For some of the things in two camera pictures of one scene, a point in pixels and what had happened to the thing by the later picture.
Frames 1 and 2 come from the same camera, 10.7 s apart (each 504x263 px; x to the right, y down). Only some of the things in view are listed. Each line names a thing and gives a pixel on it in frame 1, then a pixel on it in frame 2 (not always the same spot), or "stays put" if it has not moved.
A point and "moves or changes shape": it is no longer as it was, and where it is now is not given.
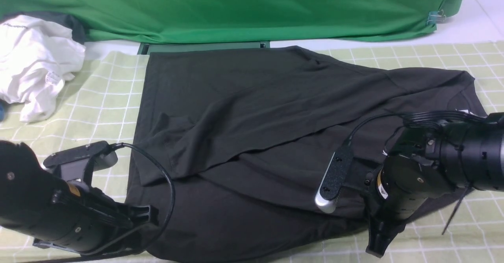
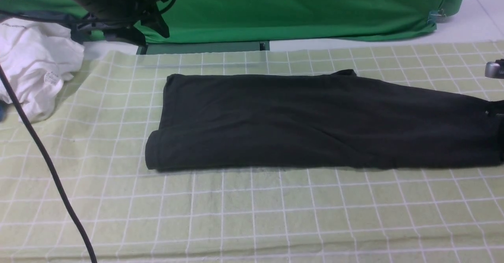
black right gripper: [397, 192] → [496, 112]
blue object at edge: [3, 105] stays put
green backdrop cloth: [115, 11] stays put
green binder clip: [435, 17] stays put
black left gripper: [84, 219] → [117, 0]
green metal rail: [145, 48] stays put
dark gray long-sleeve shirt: [232, 143] moves or changes shape
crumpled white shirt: [36, 57] stays put
